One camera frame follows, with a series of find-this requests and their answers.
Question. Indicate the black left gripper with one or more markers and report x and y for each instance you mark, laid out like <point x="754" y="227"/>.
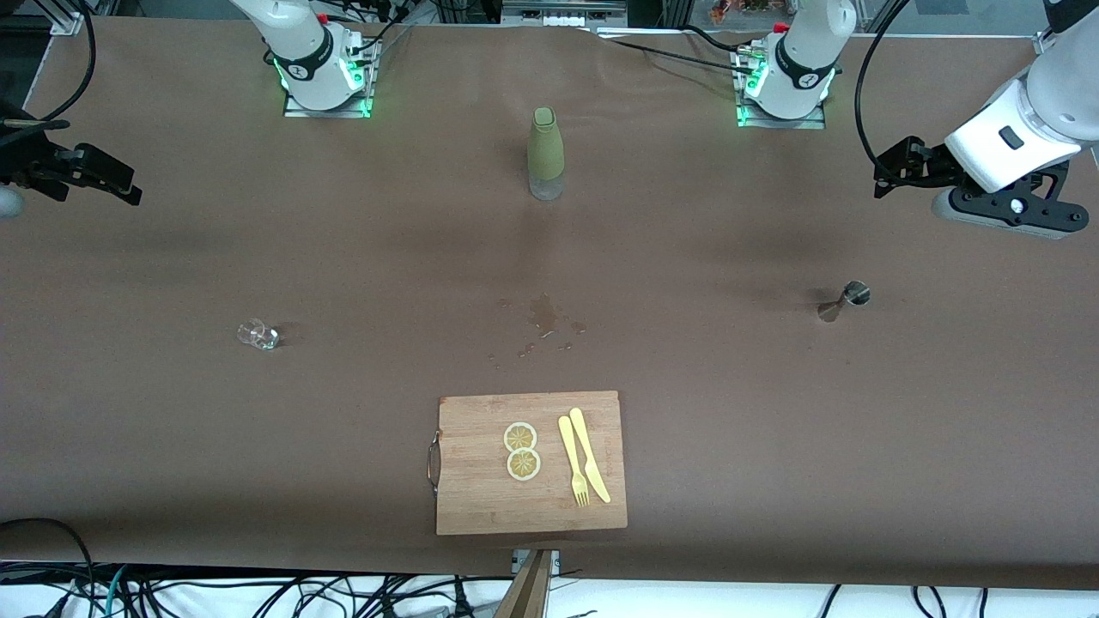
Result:
<point x="932" y="164"/>

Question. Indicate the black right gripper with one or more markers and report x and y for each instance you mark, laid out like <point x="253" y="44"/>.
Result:
<point x="33" y="160"/>

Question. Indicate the steel double jigger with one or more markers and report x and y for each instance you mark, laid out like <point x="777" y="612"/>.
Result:
<point x="852" y="296"/>

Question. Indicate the clear glass cup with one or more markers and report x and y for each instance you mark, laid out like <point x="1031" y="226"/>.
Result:
<point x="259" y="335"/>

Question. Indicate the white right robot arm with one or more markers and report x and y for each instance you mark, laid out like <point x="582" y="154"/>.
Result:
<point x="300" y="43"/>

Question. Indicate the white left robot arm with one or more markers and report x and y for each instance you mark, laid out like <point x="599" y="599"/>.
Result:
<point x="816" y="21"/>

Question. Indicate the colourful snack packages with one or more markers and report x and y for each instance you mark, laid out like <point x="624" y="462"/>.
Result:
<point x="747" y="9"/>

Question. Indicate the brown table cover mat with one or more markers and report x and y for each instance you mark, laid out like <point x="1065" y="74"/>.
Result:
<point x="258" y="472"/>

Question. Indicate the green sleeved glass bottle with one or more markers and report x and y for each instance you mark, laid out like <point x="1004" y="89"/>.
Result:
<point x="545" y="146"/>

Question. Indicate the white power strip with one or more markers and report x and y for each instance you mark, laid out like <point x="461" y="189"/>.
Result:
<point x="562" y="13"/>

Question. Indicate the yellow plastic knife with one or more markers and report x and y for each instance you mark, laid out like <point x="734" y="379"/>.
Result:
<point x="589" y="451"/>

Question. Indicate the yellow plastic fork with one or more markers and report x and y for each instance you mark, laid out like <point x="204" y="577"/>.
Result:
<point x="569" y="451"/>

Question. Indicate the lemon slice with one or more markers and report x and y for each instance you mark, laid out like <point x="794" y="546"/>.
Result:
<point x="519" y="437"/>
<point x="524" y="464"/>

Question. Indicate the wooden cutting board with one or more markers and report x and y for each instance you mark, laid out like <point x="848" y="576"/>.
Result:
<point x="481" y="481"/>

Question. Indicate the white side desk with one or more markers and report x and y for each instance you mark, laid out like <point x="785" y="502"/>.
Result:
<point x="687" y="602"/>

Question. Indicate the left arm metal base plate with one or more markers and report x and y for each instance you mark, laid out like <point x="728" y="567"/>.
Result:
<point x="811" y="123"/>

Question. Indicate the aluminium frame piece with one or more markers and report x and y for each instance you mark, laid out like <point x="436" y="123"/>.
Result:
<point x="69" y="17"/>
<point x="1042" y="43"/>

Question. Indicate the metal post bracket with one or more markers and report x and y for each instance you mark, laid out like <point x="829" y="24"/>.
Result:
<point x="518" y="558"/>

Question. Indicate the wooden camera post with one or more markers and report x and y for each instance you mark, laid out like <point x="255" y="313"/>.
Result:
<point x="525" y="596"/>

